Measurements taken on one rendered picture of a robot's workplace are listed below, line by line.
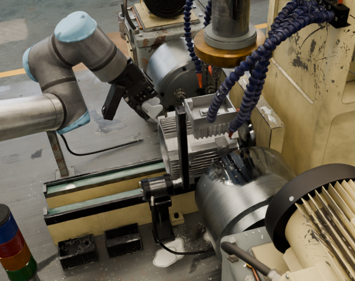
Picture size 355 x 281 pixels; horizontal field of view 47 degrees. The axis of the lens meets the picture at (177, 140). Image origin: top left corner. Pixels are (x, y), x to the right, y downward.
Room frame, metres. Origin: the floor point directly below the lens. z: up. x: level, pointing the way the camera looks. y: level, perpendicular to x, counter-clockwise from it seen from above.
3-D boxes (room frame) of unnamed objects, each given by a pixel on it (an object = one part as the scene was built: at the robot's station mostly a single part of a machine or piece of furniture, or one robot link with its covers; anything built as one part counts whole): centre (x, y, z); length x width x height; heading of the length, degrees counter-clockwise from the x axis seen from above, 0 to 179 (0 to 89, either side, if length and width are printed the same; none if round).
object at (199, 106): (0.92, -0.10, 1.11); 0.12 x 0.11 x 0.07; 101
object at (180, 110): (0.76, -0.01, 1.12); 0.04 x 0.03 x 0.26; 102
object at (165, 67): (1.27, -0.03, 1.04); 0.37 x 0.25 x 0.25; 12
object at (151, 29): (1.50, 0.02, 0.99); 0.35 x 0.31 x 0.37; 12
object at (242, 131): (0.94, -0.20, 1.02); 0.15 x 0.02 x 0.15; 12
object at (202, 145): (0.91, -0.06, 1.02); 0.20 x 0.19 x 0.19; 101
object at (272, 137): (0.95, -0.26, 0.97); 0.30 x 0.11 x 0.34; 12
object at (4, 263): (0.52, 0.36, 1.10); 0.06 x 0.06 x 0.04
